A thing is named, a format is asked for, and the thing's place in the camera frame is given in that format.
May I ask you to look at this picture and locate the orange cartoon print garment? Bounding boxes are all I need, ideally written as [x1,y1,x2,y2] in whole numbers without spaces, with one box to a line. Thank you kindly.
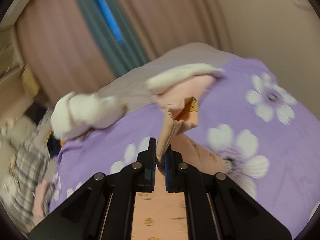
[131,97,227,239]

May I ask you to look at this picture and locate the folded pink garment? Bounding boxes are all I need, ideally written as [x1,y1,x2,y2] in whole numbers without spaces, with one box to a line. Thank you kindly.
[156,75,216,109]

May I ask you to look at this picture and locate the white plush toy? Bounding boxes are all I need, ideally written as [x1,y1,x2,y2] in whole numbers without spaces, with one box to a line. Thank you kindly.
[50,92,127,141]

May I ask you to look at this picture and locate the dark navy cloth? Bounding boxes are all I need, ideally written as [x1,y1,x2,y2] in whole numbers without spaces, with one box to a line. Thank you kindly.
[47,133,62,158]

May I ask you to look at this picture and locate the folded cream garment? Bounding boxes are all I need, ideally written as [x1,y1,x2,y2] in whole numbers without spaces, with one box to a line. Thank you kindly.
[145,63,225,95]

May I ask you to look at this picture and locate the purple floral bed sheet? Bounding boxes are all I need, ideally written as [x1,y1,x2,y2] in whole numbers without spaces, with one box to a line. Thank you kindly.
[49,57,319,237]

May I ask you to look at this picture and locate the plaid grey shirt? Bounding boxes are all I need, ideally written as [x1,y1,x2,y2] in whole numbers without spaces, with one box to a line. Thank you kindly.
[1,128,52,226]

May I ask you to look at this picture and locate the pink curtain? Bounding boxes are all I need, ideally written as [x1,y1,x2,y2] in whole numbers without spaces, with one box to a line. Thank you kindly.
[15,0,233,102]

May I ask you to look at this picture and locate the teal curtain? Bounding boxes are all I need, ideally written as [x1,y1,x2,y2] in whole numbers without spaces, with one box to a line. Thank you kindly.
[76,0,150,77]

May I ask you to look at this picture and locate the stack of yellow books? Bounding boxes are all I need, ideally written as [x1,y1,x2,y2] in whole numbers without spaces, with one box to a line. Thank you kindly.
[21,64,40,99]

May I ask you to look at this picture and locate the wooden shelf cabinet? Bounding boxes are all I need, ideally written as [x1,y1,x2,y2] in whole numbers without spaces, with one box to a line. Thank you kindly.
[1,26,34,123]

